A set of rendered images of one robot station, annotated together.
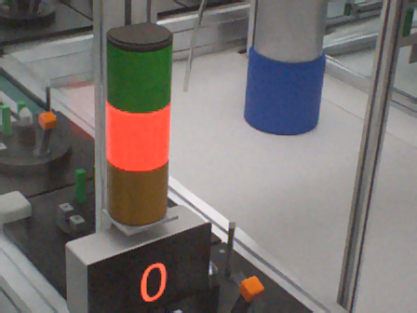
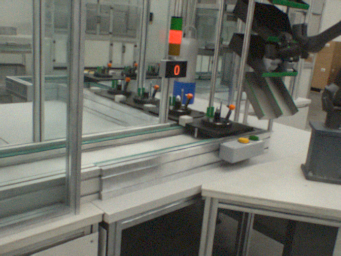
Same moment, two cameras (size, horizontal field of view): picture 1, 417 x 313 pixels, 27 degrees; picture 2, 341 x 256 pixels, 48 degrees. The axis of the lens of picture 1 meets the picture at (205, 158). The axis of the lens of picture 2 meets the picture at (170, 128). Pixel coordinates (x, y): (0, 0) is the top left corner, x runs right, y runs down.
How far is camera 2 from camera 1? 106 cm
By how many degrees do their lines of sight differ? 15
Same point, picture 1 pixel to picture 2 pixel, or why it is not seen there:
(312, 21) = (192, 70)
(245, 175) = not seen: hidden behind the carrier
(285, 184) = not seen: hidden behind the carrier
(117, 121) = (172, 32)
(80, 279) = (164, 65)
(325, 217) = not seen: hidden behind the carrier
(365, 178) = (213, 78)
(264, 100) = (178, 93)
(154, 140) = (179, 36)
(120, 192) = (172, 48)
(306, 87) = (191, 89)
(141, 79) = (178, 23)
